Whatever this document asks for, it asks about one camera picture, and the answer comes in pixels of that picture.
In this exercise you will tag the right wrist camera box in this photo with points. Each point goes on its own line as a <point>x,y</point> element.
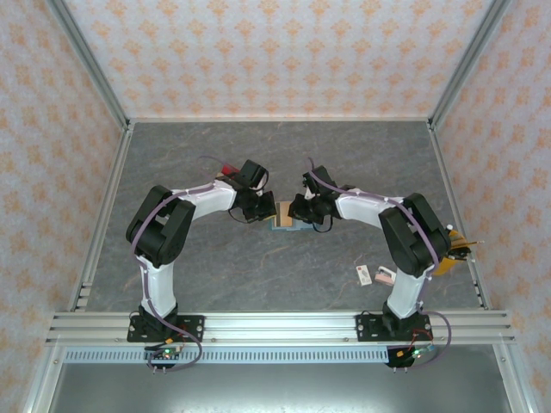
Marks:
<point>307,193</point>

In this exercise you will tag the thin pencil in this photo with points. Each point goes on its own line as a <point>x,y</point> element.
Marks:
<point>473,244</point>

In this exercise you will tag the aluminium side rail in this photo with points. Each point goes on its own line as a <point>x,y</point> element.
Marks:
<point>116,172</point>
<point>447,172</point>

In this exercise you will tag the pink stapler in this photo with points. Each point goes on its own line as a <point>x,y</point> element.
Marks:
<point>384,276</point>

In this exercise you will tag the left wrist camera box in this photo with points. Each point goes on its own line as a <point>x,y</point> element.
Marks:
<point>258,186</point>

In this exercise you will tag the blue card holder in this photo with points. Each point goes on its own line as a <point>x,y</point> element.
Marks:
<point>284,229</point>

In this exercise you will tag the yellow card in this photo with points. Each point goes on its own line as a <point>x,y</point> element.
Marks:
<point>222,175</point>

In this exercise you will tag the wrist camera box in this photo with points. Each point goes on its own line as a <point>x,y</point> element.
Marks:
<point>258,186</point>
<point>307,193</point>

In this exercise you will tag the aluminium frame leg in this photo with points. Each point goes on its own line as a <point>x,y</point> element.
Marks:
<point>512,380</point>
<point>43,380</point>

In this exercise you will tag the controller circuit board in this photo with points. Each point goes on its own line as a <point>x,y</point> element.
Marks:
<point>415,355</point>
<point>165,353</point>

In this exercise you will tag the aluminium mounting rail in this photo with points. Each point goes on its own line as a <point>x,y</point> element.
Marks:
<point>280,327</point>

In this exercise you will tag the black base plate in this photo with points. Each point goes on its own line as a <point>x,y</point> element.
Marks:
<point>366,329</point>
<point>193,327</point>

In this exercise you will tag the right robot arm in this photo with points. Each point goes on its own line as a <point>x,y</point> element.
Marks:
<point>366,208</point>

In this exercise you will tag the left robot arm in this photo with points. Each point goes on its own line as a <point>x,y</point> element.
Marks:
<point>206,202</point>

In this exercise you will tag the grey metal panel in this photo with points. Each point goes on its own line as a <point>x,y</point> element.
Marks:
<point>280,391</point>

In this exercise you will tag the tan brown card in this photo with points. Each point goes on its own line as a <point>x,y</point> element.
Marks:
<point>284,215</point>

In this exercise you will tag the aluminium frame post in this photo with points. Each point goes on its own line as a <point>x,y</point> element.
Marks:
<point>468,60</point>
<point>91,60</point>

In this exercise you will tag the small white tag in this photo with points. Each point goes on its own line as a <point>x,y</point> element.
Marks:
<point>364,275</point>

